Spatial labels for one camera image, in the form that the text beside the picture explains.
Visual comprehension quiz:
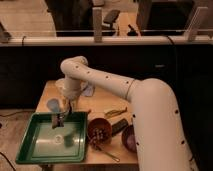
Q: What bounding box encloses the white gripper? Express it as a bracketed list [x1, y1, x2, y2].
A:
[62, 89, 80, 115]

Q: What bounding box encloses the black brush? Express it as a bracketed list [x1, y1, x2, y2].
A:
[52, 114, 65, 129]

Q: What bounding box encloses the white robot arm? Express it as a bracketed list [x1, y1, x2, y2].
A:
[60, 56, 199, 171]

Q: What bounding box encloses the green plastic tray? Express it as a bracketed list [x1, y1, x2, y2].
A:
[16, 112, 87, 165]

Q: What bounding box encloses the blue grey cloth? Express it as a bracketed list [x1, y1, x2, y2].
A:
[81, 83, 95, 97]

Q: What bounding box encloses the wooden table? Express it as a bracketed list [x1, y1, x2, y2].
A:
[36, 81, 138, 165]

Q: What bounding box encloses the metal spoon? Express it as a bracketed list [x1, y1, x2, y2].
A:
[92, 145, 120, 162]

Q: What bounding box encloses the black rectangular block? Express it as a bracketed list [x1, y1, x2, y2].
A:
[112, 119, 128, 136]

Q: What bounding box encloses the purple bowl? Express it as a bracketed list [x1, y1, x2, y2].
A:
[122, 125, 137, 153]

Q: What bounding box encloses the black office chair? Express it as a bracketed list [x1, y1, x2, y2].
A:
[102, 9, 120, 36]

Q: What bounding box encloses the white horizontal rail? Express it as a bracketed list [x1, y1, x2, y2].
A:
[0, 35, 213, 47]

